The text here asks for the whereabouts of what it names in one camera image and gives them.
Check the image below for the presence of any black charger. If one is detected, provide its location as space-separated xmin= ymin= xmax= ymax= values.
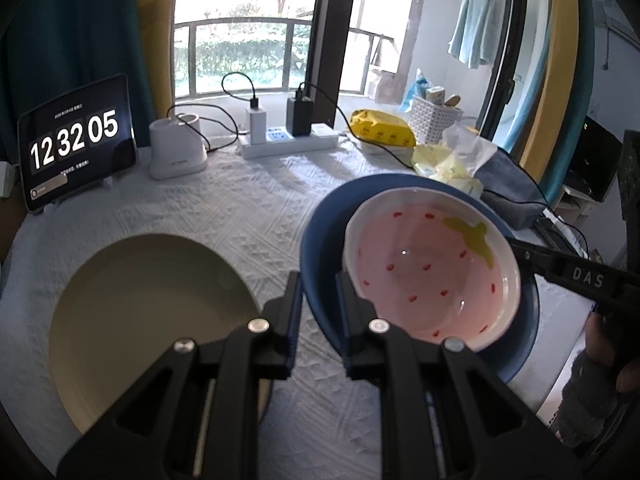
xmin=286 ymin=97 xmax=315 ymax=137

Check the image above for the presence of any yellow tissue pack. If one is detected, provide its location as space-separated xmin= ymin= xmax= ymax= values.
xmin=411 ymin=121 xmax=498 ymax=198

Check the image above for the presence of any light blue hanging towel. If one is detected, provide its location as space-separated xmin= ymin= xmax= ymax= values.
xmin=448 ymin=0 xmax=501 ymax=68

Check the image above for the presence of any white balcony box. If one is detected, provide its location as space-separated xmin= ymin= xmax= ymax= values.
xmin=367 ymin=67 xmax=401 ymax=102

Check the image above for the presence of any white power strip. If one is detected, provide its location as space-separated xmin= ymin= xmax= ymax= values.
xmin=237 ymin=124 xmax=340 ymax=160

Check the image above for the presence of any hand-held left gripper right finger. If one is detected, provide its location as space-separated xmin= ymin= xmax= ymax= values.
xmin=335 ymin=270 xmax=566 ymax=480

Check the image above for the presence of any white charger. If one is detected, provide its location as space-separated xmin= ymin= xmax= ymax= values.
xmin=247 ymin=106 xmax=268 ymax=145

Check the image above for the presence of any person's right forearm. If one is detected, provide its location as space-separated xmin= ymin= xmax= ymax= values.
xmin=557 ymin=355 xmax=636 ymax=448

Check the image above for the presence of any grey folded cloth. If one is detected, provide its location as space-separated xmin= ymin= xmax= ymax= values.
xmin=472 ymin=147 xmax=548 ymax=231

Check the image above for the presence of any blue bowl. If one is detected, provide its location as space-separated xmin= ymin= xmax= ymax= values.
xmin=301 ymin=173 xmax=541 ymax=386

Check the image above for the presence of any white woven basket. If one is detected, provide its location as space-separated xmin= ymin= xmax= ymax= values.
xmin=409 ymin=96 xmax=463 ymax=145

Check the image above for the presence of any balcony railing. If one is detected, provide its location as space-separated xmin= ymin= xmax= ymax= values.
xmin=174 ymin=17 xmax=396 ymax=96

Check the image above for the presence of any blue plastic bag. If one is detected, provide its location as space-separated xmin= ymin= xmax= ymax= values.
xmin=399 ymin=69 xmax=432 ymax=113

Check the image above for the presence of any yellow packet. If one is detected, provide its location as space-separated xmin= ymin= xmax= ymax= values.
xmin=348 ymin=109 xmax=417 ymax=148

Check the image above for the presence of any white air conditioner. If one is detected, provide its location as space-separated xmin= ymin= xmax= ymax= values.
xmin=597 ymin=0 xmax=638 ymax=41

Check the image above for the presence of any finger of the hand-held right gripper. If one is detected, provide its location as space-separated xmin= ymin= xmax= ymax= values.
xmin=506 ymin=236 xmax=556 ymax=281

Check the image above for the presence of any black tablet clock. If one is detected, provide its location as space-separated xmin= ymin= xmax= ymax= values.
xmin=17 ymin=74 xmax=138 ymax=215

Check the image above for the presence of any yellow curtain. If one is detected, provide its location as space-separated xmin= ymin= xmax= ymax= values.
xmin=520 ymin=0 xmax=581 ymax=171
xmin=135 ymin=0 xmax=176 ymax=126

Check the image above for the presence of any white desk lamp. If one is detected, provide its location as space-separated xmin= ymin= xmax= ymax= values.
xmin=126 ymin=0 xmax=231 ymax=180

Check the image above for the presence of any teal curtain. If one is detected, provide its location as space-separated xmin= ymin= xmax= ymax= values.
xmin=542 ymin=0 xmax=596 ymax=206
xmin=0 ymin=0 xmax=156 ymax=151

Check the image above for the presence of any white card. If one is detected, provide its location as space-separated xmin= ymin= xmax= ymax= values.
xmin=0 ymin=161 xmax=17 ymax=198

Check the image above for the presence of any cream plate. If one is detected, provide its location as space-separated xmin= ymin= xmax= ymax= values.
xmin=48 ymin=234 xmax=273 ymax=436

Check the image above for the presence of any person's right hand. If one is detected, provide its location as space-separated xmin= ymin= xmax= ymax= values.
xmin=575 ymin=310 xmax=640 ymax=401

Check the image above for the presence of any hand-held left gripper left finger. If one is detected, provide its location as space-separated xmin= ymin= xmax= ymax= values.
xmin=55 ymin=270 xmax=303 ymax=480

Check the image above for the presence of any dark window frame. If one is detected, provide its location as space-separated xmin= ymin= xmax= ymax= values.
xmin=300 ymin=0 xmax=361 ymax=128

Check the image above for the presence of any pink strawberry bowl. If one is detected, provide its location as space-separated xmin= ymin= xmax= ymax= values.
xmin=342 ymin=187 xmax=522 ymax=352

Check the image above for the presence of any black monitor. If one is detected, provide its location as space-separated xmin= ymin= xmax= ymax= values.
xmin=567 ymin=115 xmax=623 ymax=196

